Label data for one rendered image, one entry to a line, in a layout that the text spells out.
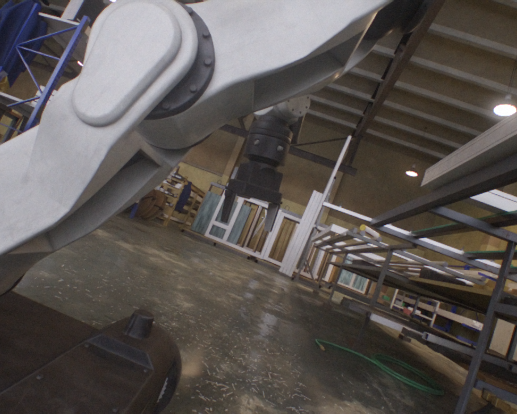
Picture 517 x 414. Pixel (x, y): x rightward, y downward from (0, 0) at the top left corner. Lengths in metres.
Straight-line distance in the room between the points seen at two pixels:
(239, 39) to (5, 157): 0.29
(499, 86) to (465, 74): 1.19
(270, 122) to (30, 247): 0.43
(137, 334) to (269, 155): 0.40
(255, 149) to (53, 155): 0.35
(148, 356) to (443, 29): 11.15
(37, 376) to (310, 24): 0.52
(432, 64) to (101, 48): 12.25
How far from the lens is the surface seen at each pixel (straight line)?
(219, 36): 0.39
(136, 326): 0.58
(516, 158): 0.88
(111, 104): 0.32
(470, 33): 11.50
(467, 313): 12.83
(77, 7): 4.39
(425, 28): 8.45
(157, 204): 6.59
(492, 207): 1.31
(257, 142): 0.58
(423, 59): 12.45
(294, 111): 0.59
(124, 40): 0.35
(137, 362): 0.55
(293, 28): 0.40
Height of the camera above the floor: 0.44
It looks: 6 degrees up
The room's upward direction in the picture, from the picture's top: 22 degrees clockwise
